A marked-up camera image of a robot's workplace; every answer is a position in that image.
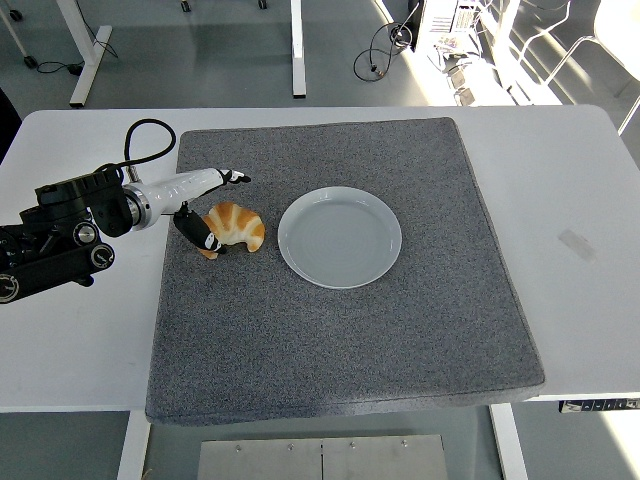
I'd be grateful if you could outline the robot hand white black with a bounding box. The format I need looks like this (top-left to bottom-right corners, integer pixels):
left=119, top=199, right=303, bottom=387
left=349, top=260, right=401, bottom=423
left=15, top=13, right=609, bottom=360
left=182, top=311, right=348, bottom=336
left=142, top=168, right=253, bottom=257

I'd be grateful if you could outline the croissant bread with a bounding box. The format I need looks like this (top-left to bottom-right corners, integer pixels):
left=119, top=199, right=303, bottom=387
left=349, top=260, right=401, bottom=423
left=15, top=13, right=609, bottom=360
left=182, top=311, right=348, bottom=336
left=198, top=201, right=266, bottom=260

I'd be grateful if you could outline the round grey plate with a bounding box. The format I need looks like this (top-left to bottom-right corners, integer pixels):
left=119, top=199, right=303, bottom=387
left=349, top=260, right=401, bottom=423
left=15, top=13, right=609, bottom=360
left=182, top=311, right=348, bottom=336
left=277, top=186, right=403, bottom=290

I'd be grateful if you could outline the grey metal plate with screws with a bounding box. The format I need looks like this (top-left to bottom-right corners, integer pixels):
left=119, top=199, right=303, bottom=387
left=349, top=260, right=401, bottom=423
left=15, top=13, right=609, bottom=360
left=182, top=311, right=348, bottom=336
left=196, top=433, right=449, bottom=480

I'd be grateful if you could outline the white desk leg with foot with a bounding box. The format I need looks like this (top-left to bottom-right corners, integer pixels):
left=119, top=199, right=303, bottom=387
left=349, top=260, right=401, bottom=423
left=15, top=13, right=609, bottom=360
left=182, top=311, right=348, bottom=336
left=55, top=0, right=114, bottom=108

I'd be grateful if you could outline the white straight desk leg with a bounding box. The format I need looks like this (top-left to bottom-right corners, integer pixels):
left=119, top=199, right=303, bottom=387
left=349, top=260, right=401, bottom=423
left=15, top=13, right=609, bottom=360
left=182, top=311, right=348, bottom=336
left=289, top=0, right=308, bottom=99

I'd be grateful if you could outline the grey felt mat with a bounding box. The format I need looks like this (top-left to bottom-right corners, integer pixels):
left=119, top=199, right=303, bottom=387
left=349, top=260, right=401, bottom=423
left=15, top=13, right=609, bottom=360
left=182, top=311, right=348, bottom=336
left=144, top=117, right=546, bottom=426

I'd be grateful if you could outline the white table leg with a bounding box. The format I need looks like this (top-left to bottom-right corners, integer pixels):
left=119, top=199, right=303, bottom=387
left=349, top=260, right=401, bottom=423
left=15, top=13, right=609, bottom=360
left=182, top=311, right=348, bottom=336
left=488, top=402, right=530, bottom=480
left=117, top=410, right=151, bottom=480

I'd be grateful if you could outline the white chair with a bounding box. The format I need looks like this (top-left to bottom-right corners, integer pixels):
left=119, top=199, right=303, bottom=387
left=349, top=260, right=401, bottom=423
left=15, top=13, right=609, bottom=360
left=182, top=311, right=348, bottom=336
left=544, top=0, right=640, bottom=136

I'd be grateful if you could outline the black table control panel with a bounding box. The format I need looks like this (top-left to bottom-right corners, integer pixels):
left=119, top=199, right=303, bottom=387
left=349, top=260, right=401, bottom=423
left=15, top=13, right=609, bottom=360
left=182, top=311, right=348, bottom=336
left=558, top=397, right=640, bottom=414

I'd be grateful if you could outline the thin black cable with plug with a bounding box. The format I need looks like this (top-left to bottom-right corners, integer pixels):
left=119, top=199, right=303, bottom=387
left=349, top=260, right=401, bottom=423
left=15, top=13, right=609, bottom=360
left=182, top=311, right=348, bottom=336
left=34, top=59, right=86, bottom=77

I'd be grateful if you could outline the black looped floor cable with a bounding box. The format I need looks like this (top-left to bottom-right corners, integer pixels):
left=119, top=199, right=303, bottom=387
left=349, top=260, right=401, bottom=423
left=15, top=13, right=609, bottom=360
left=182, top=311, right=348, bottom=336
left=353, top=9, right=419, bottom=81

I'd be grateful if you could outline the equipment rack with cables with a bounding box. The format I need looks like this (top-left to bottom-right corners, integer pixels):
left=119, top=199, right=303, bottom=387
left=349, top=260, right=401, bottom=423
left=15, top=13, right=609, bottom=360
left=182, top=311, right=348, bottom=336
left=409, top=0, right=531, bottom=107

